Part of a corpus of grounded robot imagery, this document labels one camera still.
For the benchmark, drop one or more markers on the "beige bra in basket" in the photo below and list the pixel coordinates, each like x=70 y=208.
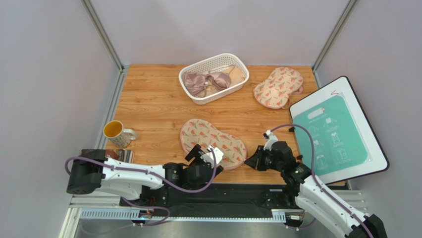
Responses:
x=232 y=76

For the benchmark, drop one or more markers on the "dark patterned coaster book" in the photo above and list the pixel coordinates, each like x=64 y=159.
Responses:
x=122 y=155

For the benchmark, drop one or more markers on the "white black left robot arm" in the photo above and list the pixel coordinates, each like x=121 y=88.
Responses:
x=95 y=171

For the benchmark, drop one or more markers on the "white perforated plastic basket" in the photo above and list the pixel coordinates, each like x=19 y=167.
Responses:
x=214 y=64

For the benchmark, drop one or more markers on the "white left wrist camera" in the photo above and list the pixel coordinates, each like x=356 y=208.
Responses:
x=213 y=155

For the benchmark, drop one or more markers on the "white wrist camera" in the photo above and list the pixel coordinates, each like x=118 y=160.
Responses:
x=213 y=155
x=270 y=139

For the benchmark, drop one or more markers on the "floral mug yellow inside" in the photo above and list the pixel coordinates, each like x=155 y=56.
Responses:
x=118 y=134

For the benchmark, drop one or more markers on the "pink satin bra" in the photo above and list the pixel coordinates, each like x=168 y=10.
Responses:
x=196 y=83

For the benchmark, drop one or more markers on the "white folding board base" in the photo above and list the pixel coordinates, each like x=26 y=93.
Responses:
x=377 y=160

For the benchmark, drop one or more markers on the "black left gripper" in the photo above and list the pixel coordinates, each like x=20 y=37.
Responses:
x=196 y=152

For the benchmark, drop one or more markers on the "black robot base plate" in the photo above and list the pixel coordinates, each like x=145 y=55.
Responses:
x=220 y=200

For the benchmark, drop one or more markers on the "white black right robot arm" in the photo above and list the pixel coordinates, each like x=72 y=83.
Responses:
x=305 y=191

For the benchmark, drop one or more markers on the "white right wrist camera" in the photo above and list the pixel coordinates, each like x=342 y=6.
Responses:
x=270 y=139

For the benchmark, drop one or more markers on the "floral mesh laundry bag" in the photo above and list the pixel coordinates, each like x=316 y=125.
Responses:
x=203 y=133
x=275 y=91

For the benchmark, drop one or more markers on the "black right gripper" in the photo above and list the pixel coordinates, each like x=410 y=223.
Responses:
x=260 y=158

